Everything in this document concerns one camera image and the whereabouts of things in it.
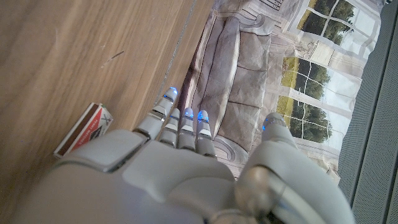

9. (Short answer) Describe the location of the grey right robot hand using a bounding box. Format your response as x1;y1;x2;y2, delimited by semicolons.
11;86;357;224

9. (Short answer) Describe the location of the red and white matchbox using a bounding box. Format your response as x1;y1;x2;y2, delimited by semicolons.
53;102;114;159

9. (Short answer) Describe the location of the printed living room backdrop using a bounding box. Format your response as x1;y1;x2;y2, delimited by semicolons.
178;0;389;184

